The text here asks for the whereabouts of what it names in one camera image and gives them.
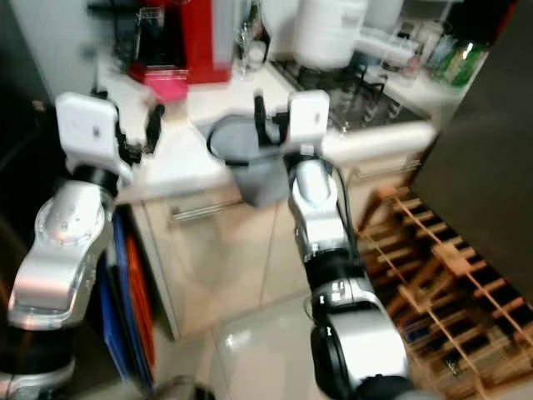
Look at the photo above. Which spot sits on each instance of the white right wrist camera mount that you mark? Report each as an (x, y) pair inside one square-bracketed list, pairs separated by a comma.
[(308, 117)]

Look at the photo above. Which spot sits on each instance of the green liqueur bottle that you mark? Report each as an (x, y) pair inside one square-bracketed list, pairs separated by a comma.
[(258, 21)]

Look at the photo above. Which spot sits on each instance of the orange flat board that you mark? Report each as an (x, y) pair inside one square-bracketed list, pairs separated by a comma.
[(143, 317)]

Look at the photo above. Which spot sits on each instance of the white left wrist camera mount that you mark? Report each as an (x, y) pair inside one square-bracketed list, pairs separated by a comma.
[(92, 133)]

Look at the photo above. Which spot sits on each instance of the white rice cooker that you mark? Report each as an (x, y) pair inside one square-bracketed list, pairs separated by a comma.
[(329, 33)]

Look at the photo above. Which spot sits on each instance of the green food package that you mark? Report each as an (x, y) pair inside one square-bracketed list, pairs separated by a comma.
[(462, 62)]

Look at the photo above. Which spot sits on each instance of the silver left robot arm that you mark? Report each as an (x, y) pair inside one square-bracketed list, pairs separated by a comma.
[(62, 242)]

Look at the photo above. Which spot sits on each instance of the tall dark steel appliance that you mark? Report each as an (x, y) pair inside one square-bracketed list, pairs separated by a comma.
[(21, 83)]

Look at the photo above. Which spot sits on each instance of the wooden wine rack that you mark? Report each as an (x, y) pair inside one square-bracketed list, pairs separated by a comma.
[(450, 267)]

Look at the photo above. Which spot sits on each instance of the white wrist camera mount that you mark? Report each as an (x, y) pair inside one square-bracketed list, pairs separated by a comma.
[(92, 133), (308, 117)]

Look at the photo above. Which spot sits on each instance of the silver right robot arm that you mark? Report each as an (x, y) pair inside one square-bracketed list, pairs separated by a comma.
[(316, 208)]

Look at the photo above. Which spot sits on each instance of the clear wine glass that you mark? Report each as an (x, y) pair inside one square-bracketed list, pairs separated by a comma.
[(248, 54)]

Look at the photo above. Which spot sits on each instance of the clear glass jar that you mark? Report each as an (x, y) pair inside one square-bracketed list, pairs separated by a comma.
[(408, 42)]

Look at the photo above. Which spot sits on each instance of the blue flat board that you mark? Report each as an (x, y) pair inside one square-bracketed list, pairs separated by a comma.
[(112, 317)]

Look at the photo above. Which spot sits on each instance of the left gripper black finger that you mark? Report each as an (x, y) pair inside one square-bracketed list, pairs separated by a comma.
[(154, 125)]

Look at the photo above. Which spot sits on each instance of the grey cloth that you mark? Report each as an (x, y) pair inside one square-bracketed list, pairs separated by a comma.
[(258, 187)]

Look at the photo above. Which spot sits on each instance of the steel gas hob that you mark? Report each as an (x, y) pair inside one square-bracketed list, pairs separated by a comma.
[(383, 104)]

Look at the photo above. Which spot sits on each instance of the red coffee machine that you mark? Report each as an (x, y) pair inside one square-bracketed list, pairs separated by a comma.
[(204, 42)]

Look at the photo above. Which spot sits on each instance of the beige kitchen cabinet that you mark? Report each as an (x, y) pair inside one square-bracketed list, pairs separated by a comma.
[(216, 258)]

